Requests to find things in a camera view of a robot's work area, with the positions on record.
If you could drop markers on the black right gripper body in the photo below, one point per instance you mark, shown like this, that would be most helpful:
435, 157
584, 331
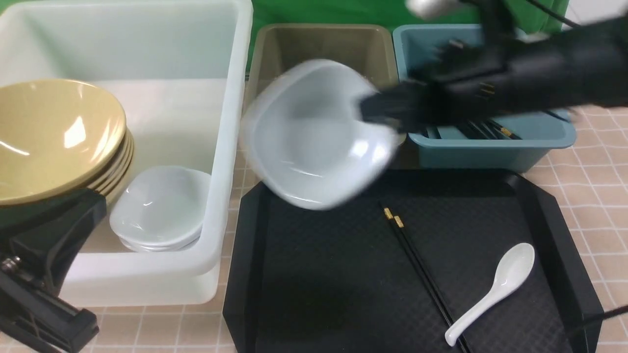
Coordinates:
463, 84

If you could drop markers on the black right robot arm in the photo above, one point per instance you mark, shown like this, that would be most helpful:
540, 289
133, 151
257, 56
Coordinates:
586, 65

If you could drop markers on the stacked white dishes beneath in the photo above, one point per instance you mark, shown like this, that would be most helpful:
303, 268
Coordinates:
157, 243

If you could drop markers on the black chopstick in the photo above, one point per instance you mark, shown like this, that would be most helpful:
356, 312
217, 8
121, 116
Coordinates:
417, 267
431, 279

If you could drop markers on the black plastic serving tray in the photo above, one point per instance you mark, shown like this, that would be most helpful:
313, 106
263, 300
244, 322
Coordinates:
339, 281

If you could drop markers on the large white plastic tub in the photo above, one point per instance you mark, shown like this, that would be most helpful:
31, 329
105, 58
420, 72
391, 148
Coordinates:
178, 69

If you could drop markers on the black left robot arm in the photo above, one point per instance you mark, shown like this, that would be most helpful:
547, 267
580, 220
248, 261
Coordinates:
38, 243

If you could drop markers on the white square sauce dish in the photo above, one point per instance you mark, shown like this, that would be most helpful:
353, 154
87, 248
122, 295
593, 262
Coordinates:
306, 139

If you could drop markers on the green backdrop cloth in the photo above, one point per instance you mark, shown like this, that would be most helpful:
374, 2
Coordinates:
386, 13

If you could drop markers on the black chopsticks in bin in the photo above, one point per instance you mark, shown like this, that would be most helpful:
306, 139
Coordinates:
483, 130

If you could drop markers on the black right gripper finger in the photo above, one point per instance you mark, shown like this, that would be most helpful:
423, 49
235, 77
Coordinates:
394, 107

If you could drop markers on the olive brown plastic bin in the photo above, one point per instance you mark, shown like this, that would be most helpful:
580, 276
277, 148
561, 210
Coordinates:
367, 49

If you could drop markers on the white ceramic soup spoon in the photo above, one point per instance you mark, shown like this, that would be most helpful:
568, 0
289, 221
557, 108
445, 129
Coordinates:
512, 270

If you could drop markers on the yellow speckled noodle bowl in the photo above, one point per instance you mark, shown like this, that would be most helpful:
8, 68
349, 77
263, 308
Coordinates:
56, 134

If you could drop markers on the stacked yellow bowls beneath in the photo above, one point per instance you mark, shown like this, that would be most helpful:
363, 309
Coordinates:
110, 180

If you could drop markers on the blue plastic bin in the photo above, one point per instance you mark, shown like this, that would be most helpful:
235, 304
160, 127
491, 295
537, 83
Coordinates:
538, 132

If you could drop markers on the stacked white dish top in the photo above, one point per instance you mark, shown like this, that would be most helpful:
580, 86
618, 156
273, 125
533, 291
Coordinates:
162, 200

